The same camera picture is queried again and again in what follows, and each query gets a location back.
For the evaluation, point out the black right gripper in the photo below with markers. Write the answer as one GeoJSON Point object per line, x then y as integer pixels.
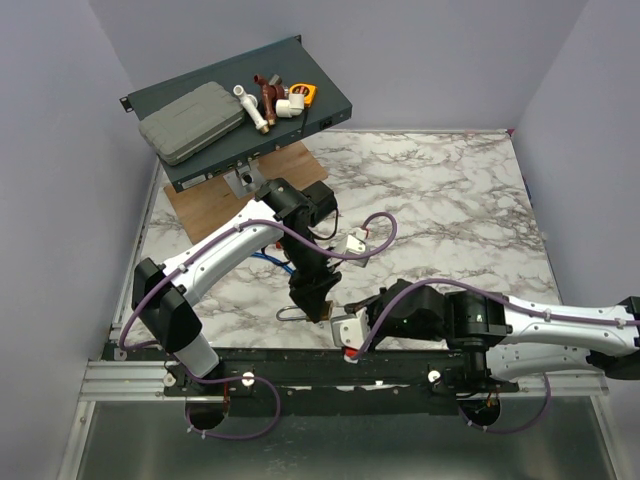
{"type": "Point", "coordinates": [369, 304]}

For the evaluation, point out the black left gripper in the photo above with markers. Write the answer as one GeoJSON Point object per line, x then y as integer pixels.
{"type": "Point", "coordinates": [310, 290]}

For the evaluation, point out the brass padlock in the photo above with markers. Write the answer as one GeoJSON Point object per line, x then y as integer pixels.
{"type": "Point", "coordinates": [293, 313]}

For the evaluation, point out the blue cable lock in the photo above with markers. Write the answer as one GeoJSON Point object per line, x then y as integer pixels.
{"type": "Point", "coordinates": [274, 261]}

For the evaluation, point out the white pvc elbow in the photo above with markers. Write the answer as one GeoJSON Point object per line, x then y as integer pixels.
{"type": "Point", "coordinates": [290, 107]}

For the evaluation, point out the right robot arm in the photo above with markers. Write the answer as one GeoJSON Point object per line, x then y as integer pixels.
{"type": "Point", "coordinates": [499, 338]}

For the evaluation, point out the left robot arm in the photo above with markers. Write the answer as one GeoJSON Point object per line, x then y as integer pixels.
{"type": "Point", "coordinates": [165, 294]}

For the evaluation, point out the wooden board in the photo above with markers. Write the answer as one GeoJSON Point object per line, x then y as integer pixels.
{"type": "Point", "coordinates": [209, 205]}

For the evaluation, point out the white pvc pipe fitting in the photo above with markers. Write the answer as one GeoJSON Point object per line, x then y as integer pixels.
{"type": "Point", "coordinates": [250, 104]}

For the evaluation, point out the yellow tape measure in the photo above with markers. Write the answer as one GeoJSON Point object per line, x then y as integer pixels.
{"type": "Point", "coordinates": [308, 91]}

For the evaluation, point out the grey plastic tool case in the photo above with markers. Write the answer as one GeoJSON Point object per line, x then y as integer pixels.
{"type": "Point", "coordinates": [191, 123]}

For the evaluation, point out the brown pipe valve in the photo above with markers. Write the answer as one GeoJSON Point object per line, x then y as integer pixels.
{"type": "Point", "coordinates": [271, 90]}

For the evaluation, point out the dark teal rack shelf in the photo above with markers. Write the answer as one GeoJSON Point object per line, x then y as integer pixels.
{"type": "Point", "coordinates": [244, 144]}

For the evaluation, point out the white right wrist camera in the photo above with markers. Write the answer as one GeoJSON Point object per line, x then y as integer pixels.
{"type": "Point", "coordinates": [349, 332]}

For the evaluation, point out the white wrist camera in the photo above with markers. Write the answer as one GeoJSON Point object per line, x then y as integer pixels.
{"type": "Point", "coordinates": [349, 332]}
{"type": "Point", "coordinates": [353, 244]}

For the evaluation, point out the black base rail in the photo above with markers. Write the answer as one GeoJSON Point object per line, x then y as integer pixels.
{"type": "Point", "coordinates": [312, 382]}

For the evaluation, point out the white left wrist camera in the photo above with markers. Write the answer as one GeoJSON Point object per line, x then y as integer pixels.
{"type": "Point", "coordinates": [353, 244]}

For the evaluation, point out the metal shelf stand bracket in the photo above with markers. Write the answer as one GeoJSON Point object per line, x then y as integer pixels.
{"type": "Point", "coordinates": [244, 181]}

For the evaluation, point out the aluminium extrusion rail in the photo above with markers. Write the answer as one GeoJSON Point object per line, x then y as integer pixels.
{"type": "Point", "coordinates": [138, 381]}

